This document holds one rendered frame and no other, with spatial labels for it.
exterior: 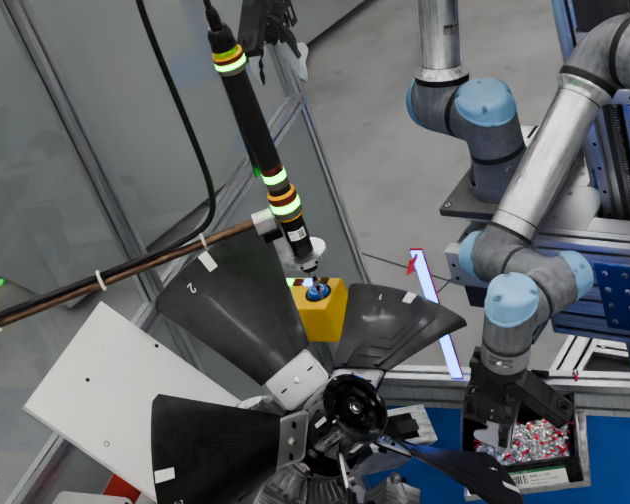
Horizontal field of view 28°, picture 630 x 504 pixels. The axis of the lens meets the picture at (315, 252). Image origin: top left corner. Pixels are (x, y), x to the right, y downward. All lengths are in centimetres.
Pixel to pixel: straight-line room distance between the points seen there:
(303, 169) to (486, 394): 156
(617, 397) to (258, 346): 76
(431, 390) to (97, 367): 75
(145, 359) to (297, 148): 134
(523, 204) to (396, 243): 250
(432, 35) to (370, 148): 247
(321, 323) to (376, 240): 205
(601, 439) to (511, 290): 78
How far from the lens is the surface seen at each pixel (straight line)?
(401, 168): 490
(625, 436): 256
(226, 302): 205
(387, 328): 220
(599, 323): 279
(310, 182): 347
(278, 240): 190
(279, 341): 204
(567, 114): 204
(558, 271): 192
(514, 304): 184
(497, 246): 200
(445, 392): 257
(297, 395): 205
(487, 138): 260
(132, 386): 217
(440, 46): 265
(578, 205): 276
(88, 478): 267
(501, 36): 563
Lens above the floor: 252
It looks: 33 degrees down
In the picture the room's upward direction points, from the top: 21 degrees counter-clockwise
